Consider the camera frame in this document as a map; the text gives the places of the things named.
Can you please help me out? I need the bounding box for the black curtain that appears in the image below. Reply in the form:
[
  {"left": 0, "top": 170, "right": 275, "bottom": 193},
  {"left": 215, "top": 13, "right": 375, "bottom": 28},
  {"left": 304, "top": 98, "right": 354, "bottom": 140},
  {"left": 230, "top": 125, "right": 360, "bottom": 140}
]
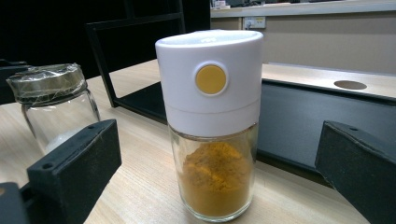
[{"left": 0, "top": 0, "right": 211, "bottom": 79}]

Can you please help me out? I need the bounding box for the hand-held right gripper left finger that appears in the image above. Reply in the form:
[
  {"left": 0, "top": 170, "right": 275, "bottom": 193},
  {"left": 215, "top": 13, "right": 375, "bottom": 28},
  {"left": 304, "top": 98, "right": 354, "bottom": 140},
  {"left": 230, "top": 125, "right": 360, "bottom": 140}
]
[{"left": 26, "top": 119, "right": 122, "bottom": 224}]

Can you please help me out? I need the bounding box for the black metal rack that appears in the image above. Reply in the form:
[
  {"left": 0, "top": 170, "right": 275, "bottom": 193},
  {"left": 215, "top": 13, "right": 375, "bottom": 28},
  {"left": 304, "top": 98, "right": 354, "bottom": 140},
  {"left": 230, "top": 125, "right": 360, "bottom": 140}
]
[{"left": 84, "top": 0, "right": 396, "bottom": 189}]

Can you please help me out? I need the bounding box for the grey wall counter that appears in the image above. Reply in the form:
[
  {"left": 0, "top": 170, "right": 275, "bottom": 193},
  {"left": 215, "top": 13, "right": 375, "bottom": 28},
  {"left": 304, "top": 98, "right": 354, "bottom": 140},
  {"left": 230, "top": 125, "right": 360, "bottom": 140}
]
[{"left": 210, "top": 0, "right": 396, "bottom": 19}]

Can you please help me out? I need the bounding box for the white wall socket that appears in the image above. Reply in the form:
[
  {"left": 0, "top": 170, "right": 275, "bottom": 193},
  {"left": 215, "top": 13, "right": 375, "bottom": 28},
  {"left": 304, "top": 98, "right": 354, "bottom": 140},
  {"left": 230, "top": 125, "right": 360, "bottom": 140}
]
[{"left": 242, "top": 16, "right": 267, "bottom": 31}]

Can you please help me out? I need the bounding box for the small white box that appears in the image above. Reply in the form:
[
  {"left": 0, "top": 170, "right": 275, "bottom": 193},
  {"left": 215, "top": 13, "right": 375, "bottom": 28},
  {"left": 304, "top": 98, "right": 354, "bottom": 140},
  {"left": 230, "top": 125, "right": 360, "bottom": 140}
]
[{"left": 210, "top": 0, "right": 232, "bottom": 9}]

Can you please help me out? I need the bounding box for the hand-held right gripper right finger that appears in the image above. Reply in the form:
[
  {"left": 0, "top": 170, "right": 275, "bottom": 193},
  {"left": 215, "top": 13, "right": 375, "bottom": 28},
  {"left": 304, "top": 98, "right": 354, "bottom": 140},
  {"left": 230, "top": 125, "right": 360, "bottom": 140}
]
[{"left": 314, "top": 120, "right": 396, "bottom": 224}]

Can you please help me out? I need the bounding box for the spice jar with white lid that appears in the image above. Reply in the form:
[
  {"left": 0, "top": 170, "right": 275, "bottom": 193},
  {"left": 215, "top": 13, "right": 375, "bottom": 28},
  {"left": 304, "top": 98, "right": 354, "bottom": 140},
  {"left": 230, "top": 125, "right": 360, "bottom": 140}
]
[{"left": 154, "top": 29, "right": 264, "bottom": 223}]

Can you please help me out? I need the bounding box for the round desk cable hole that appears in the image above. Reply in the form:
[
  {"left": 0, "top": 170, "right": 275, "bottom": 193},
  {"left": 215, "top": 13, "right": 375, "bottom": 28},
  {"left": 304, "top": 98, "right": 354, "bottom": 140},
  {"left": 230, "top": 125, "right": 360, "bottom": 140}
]
[{"left": 333, "top": 79, "right": 368, "bottom": 91}]

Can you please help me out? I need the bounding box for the glass jar with wrapped lid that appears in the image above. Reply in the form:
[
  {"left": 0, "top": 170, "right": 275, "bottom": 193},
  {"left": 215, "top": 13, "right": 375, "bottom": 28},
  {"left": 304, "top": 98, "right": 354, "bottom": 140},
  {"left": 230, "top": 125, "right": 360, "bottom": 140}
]
[{"left": 6, "top": 63, "right": 101, "bottom": 156}]

